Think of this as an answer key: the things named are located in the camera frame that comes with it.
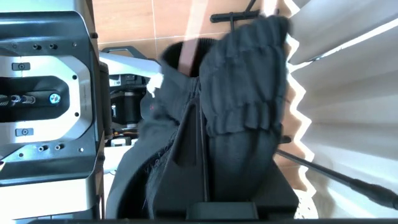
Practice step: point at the white laundry basket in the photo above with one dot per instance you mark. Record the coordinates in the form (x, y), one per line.
(306, 208)

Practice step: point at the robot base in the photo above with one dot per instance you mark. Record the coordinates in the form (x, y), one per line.
(46, 31)

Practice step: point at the beige curtain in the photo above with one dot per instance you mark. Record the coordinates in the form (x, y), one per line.
(342, 93)

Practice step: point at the black shorts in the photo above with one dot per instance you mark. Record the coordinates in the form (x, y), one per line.
(242, 93)

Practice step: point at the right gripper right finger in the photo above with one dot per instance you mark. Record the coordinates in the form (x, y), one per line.
(280, 196)

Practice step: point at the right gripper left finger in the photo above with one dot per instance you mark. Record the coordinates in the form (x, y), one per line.
(183, 174)

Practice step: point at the black clothes rack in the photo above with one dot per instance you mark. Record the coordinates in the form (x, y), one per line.
(236, 16)

